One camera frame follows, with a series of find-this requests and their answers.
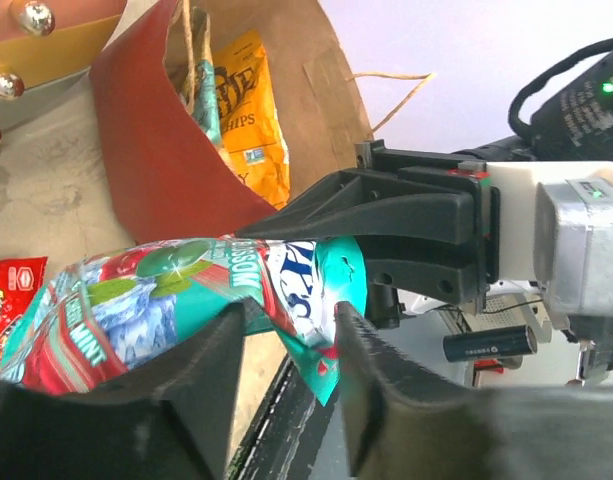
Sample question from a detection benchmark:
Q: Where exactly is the teal Fox's candy bag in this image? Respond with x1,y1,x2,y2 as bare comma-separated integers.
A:
0,237,367,403

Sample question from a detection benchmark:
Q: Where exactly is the red paper bag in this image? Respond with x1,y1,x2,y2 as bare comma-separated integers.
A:
90,1,369,243

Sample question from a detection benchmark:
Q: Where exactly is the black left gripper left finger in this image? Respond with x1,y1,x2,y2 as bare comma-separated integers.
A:
0,302,246,479

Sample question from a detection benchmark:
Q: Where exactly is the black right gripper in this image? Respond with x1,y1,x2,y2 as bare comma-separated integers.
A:
236,142,499,329

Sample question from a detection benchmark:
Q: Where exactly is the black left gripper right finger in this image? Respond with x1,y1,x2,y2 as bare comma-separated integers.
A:
335,302,613,480

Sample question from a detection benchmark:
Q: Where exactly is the red noodle snack packet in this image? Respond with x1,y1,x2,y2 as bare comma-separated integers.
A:
0,257,47,363

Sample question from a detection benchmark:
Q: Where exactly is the large gold snack bag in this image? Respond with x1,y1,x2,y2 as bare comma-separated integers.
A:
164,1,223,149

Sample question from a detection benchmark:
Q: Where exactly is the orange Kettle chip bag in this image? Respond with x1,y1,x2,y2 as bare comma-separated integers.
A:
214,30,290,209

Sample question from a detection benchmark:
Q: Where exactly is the small three-drawer cabinet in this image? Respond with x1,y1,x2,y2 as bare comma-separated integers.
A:
0,0,127,144

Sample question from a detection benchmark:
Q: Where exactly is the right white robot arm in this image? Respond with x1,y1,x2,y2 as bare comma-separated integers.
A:
242,38,613,319

